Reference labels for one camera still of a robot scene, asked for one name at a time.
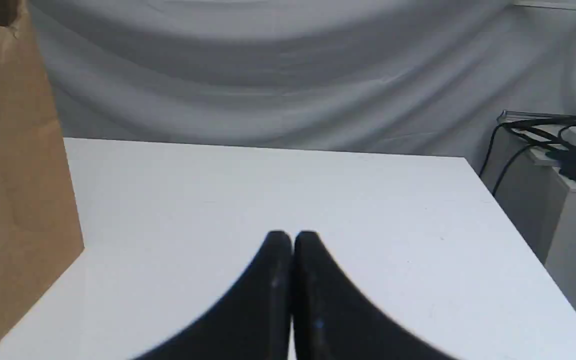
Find grey backdrop cloth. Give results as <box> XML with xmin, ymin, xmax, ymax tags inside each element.
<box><xmin>29</xmin><ymin>0</ymin><xmax>576</xmax><ymax>166</ymax></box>

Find white side shelf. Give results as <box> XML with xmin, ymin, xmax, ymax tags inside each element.
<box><xmin>480</xmin><ymin>111</ymin><xmax>576</xmax><ymax>310</ymax></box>

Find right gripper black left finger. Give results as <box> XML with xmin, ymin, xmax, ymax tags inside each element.
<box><xmin>140</xmin><ymin>230</ymin><xmax>293</xmax><ymax>360</ymax></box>

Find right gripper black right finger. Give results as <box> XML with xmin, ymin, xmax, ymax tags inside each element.
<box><xmin>294</xmin><ymin>231</ymin><xmax>450</xmax><ymax>360</ymax></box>

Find brown paper bag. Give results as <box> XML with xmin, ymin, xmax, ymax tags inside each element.
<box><xmin>0</xmin><ymin>0</ymin><xmax>84</xmax><ymax>340</ymax></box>

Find black cables on shelf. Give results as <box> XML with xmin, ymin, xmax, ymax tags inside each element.
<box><xmin>479</xmin><ymin>114</ymin><xmax>576</xmax><ymax>197</ymax></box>

